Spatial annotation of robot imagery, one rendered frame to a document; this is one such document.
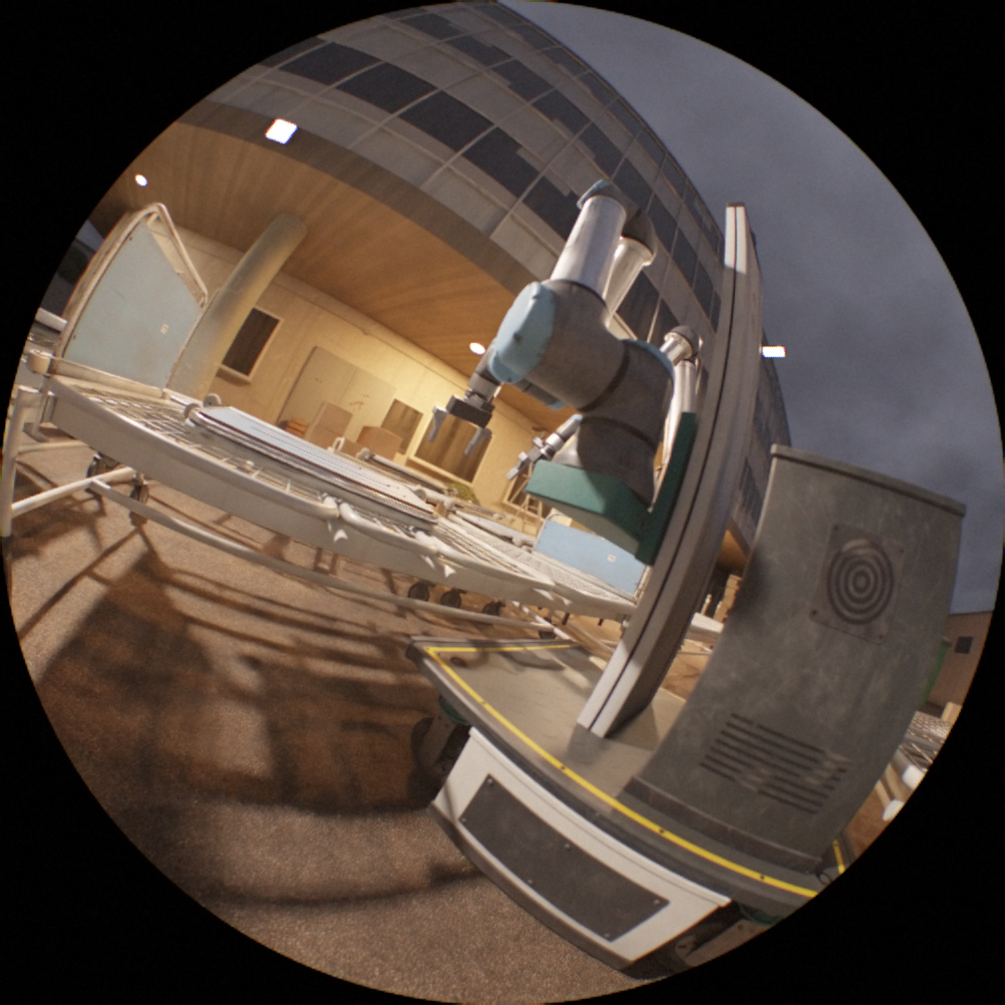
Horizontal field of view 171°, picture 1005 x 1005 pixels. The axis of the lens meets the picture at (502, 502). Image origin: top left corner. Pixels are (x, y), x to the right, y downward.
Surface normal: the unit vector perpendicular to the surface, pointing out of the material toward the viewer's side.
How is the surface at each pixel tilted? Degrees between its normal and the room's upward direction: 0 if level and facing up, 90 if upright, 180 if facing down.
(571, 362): 125
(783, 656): 90
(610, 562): 90
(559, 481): 90
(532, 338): 132
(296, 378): 90
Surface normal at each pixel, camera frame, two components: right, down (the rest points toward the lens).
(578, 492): -0.63, -0.31
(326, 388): 0.55, 0.19
